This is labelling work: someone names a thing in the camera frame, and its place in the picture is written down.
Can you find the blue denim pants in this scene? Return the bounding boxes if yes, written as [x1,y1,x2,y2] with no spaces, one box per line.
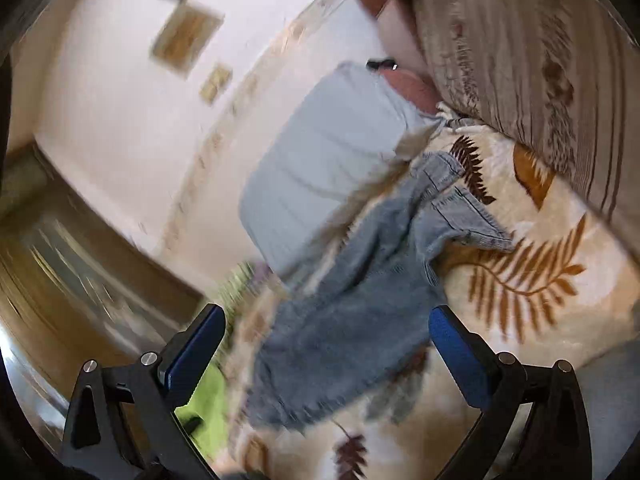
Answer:
[245,152,512,430]

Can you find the green patterned quilt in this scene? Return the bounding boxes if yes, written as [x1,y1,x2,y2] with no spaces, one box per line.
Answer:
[216,260,269,308]

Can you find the cream leaf-pattern blanket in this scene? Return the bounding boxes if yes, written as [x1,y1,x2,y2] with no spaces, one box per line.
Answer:
[164,104,640,480]

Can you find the pink brown pillow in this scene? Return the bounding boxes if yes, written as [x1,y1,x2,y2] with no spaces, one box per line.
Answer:
[376,0,442,115]

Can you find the brown wooden cabinet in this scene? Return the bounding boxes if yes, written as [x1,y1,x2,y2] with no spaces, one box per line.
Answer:
[0,144,206,411]

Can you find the small black object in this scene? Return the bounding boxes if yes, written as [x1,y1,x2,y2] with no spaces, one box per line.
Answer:
[366,58,398,72]

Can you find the light grey pillow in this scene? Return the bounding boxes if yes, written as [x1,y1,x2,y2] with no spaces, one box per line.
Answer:
[239,63,444,288]

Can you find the lime green cloth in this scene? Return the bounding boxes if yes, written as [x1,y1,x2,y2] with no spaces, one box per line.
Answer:
[174,364,228,460]

